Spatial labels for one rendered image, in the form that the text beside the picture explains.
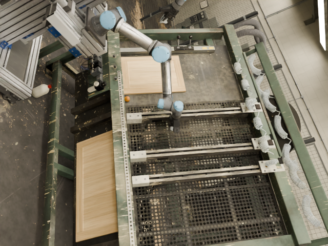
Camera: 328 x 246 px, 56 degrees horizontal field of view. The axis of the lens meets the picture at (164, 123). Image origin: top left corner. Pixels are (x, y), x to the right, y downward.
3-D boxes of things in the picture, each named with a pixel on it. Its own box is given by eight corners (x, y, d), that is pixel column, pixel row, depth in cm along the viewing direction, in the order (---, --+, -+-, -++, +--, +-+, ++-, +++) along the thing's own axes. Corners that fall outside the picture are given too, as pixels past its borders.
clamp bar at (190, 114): (126, 115, 261) (126, 99, 241) (256, 108, 280) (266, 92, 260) (127, 126, 256) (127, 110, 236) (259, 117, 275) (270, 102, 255)
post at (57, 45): (31, 52, 316) (92, 22, 293) (36, 56, 321) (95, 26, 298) (31, 57, 313) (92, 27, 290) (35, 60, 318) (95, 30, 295)
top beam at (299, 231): (221, 31, 330) (223, 24, 322) (230, 31, 332) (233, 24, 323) (292, 247, 219) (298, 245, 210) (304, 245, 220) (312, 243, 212)
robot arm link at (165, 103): (158, 104, 241) (172, 108, 240) (155, 109, 231) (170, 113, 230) (160, 94, 237) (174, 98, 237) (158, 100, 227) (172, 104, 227)
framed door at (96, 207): (77, 144, 294) (76, 143, 292) (127, 125, 277) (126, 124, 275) (77, 242, 249) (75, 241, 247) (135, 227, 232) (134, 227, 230)
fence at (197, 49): (120, 51, 300) (120, 48, 296) (213, 49, 315) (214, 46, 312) (120, 54, 297) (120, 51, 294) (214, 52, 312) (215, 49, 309)
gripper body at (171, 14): (171, 21, 281) (179, 11, 274) (164, 17, 277) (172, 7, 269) (171, 16, 286) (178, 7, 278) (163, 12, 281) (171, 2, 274)
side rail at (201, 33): (118, 37, 317) (118, 29, 308) (219, 35, 335) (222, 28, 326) (119, 41, 314) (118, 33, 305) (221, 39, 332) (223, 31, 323)
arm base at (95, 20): (91, 26, 219) (102, 19, 216) (91, 12, 227) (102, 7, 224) (103, 40, 230) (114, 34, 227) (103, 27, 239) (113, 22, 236)
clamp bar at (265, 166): (131, 177, 233) (132, 164, 213) (275, 164, 252) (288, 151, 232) (132, 190, 228) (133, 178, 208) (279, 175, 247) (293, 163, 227)
